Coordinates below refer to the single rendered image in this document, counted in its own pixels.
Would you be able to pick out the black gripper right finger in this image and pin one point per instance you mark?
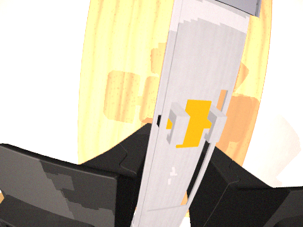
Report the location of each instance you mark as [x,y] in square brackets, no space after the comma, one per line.
[230,196]

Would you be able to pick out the light wooden board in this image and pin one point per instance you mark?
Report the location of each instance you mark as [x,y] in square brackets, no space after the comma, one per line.
[123,52]

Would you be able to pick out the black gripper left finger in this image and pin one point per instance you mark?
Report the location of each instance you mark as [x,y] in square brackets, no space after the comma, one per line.
[102,191]

